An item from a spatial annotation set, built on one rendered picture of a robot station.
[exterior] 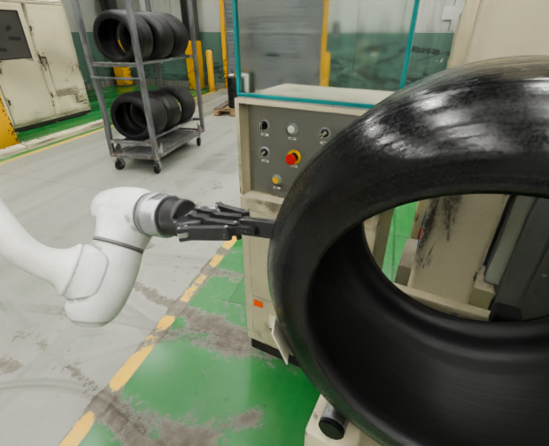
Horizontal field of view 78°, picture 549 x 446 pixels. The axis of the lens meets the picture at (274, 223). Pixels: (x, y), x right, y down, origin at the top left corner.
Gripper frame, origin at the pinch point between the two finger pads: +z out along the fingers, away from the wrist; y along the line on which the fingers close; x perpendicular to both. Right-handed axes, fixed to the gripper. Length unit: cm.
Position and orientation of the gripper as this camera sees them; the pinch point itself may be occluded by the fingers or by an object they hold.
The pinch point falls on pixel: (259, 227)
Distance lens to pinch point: 57.1
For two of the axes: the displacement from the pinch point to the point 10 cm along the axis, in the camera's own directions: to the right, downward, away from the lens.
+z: 8.8, 1.0, -4.7
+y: 4.6, -4.5, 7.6
